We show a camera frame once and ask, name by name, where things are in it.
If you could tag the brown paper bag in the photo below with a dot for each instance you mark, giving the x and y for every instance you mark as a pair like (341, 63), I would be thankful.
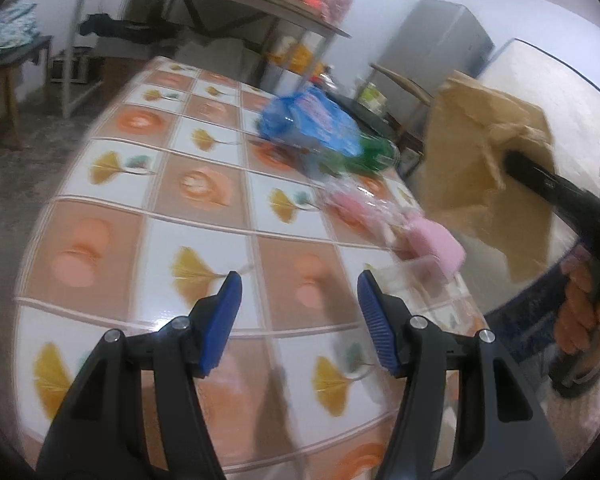
(470, 160)

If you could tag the wooden chair with green seat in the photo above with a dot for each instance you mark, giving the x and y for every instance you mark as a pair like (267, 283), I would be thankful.
(10, 55)

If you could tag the green plastic bottle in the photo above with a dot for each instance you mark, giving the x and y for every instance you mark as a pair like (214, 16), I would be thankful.
(375, 155)

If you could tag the patterned dining table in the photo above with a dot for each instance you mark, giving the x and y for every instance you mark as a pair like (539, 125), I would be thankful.
(130, 185)

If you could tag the black clothing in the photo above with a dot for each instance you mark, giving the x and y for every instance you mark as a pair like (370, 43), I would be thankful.
(105, 25)

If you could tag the white sack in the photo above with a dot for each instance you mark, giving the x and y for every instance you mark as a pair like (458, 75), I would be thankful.
(215, 55)

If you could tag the yellow plastic bag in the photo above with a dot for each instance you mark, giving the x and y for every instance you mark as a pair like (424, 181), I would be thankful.
(300, 57)

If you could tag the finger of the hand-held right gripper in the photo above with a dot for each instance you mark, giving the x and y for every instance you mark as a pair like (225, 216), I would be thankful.
(535, 175)

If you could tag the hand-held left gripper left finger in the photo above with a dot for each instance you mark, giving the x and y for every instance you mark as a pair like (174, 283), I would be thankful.
(225, 320)

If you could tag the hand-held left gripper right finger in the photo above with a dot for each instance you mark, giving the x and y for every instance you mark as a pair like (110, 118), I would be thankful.
(375, 320)

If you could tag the wooden armchair with black seat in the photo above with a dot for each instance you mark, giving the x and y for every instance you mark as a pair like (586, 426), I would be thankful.
(352, 107)

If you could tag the white mattress with blue edge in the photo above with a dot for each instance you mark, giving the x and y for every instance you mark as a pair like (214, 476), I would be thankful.
(580, 105)

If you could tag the pink sponge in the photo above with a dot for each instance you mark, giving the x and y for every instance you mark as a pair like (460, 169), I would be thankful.
(435, 242)

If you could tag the grey metal side table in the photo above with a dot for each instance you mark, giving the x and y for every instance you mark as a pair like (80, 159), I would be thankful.
(230, 2)

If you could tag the green and white carton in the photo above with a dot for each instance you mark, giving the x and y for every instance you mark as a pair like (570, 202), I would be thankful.
(370, 97)

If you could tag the person's right hand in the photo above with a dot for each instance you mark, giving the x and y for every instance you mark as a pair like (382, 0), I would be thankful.
(575, 310)

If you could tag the pink plastic bag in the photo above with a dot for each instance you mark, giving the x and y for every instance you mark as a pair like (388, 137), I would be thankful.
(337, 5)

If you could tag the blue plastic packet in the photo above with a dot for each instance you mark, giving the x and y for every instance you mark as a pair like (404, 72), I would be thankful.
(310, 120)

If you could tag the floral cloth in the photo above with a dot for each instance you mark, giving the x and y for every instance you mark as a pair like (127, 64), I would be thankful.
(5, 30)

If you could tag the clear plastic bag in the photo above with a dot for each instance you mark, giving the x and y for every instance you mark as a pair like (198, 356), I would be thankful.
(360, 205)

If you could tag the grey refrigerator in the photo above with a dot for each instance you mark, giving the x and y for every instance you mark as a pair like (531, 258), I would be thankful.
(430, 45)

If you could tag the clear plastic container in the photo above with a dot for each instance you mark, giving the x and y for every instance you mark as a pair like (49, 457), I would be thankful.
(420, 280)

